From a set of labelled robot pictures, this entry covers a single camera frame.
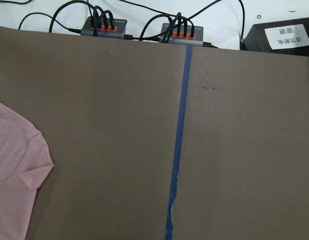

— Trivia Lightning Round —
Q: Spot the pink Snoopy t-shirt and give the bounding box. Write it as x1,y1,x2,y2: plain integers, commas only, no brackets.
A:
0,103,54,240

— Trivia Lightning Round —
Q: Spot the right grey USB hub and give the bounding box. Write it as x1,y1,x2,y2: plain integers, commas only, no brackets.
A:
168,24,204,47

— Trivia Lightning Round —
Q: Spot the grey usb hub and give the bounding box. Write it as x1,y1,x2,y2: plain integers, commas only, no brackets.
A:
80,16,128,39
168,24,204,47

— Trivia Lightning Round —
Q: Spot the left grey USB hub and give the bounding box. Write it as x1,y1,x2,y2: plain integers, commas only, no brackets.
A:
80,16,128,39

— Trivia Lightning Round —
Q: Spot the black box white label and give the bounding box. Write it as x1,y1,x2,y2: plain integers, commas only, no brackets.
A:
243,17,309,57

